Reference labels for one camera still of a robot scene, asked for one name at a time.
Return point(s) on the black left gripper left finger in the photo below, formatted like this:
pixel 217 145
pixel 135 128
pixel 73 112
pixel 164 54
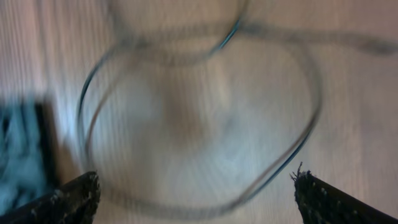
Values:
pixel 74 202

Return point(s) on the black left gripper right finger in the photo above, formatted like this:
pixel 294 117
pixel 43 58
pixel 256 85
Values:
pixel 320 202

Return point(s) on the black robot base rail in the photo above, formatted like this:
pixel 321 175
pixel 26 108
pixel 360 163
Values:
pixel 28 169

